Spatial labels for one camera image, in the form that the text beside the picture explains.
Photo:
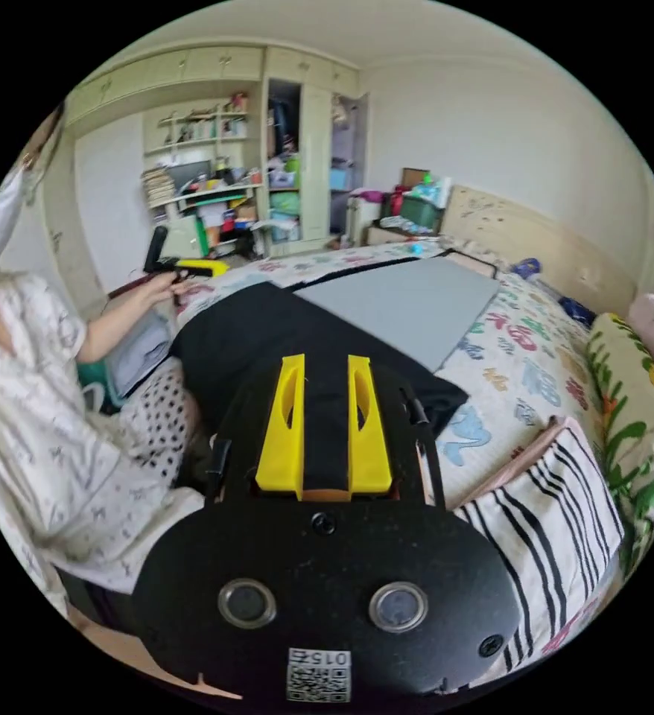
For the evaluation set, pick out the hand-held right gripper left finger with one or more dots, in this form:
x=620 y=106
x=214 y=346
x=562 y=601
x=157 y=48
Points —
x=278 y=447

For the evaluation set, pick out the black striped white pillow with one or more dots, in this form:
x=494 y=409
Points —
x=556 y=514

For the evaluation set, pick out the grey folding board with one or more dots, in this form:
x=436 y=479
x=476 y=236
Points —
x=405 y=301

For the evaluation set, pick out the floral green pillow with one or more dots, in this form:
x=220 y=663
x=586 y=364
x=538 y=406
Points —
x=634 y=413

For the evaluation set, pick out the pile of clothes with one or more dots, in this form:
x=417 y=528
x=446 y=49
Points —
x=137 y=352

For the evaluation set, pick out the cluttered bedside cabinet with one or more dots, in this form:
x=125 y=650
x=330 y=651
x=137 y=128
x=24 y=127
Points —
x=405 y=206

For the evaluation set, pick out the black dotted white cloth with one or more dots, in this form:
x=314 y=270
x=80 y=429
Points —
x=159 y=413

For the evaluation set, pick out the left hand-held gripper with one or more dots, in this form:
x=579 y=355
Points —
x=166 y=266

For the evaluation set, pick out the bed with printed sheet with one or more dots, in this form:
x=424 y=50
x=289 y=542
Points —
x=522 y=357

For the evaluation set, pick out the person's body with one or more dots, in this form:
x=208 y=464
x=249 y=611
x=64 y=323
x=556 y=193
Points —
x=31 y=424

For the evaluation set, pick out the person's left forearm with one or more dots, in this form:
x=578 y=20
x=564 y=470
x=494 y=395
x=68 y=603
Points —
x=112 y=324

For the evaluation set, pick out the person's left hand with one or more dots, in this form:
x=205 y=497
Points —
x=159 y=290

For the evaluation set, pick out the black short sleeve shirt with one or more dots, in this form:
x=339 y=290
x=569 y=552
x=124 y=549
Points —
x=249 y=329

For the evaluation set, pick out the cluttered desk shelf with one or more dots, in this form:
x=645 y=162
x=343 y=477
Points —
x=204 y=184

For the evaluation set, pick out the cream built-in cupboard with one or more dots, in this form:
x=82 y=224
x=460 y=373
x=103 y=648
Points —
x=316 y=167

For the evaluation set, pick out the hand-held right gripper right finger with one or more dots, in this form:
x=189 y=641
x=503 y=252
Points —
x=371 y=452

